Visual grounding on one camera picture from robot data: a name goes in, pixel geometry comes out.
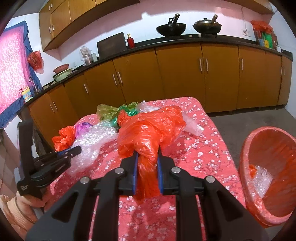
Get large red plastic bag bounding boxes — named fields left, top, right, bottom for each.
left=117, top=105, right=186, bottom=204

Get left black wok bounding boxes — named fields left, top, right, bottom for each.
left=156, top=14, right=186, bottom=37

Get wrapped jar on counter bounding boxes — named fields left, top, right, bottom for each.
left=80, top=46, right=94, bottom=66

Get left hand orange glove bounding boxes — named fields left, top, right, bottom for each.
left=1, top=187, right=53, bottom=239

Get clear plastic bag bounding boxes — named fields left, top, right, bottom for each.
left=136, top=100, right=204, bottom=137

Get small red plastic bag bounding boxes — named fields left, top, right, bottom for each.
left=52, top=126, right=75, bottom=152

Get olive green plastic bag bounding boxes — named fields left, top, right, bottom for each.
left=96, top=102, right=139, bottom=123

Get red floral table cloth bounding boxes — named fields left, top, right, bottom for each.
left=50, top=97, right=245, bottom=240

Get black countertop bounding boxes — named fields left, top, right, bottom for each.
left=24, top=34, right=294, bottom=108

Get bright green plastic bag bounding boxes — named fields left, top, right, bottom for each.
left=110, top=104, right=139, bottom=128

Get red bottle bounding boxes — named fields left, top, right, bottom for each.
left=127, top=34, right=135, bottom=49

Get wooden cabinets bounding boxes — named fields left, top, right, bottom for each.
left=28, top=43, right=293, bottom=149
left=39, top=1, right=274, bottom=53

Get hanging red plastic bag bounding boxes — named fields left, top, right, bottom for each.
left=27, top=51, right=44, bottom=74

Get upper wooden cabinets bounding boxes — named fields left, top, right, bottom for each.
left=39, top=1, right=274, bottom=53

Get red bag covered items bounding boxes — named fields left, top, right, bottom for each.
left=251, top=20, right=278, bottom=49

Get purple plastic bag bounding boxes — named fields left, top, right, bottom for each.
left=74, top=122, right=93, bottom=138

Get lower wooden cabinets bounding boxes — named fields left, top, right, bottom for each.
left=28, top=43, right=293, bottom=149

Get red lined trash basket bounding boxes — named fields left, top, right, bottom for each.
left=239, top=126, right=295, bottom=227

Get clear bubble wrap sheet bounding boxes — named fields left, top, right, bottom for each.
left=66, top=121, right=118, bottom=176

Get right black wok with lid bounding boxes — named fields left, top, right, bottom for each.
left=193, top=14, right=222, bottom=35

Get white cup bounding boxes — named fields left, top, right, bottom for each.
left=276, top=46, right=283, bottom=53

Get dark cutting board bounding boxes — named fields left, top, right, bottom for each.
left=97, top=32, right=127, bottom=59

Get stacked basins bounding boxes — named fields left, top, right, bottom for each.
left=53, top=64, right=72, bottom=82

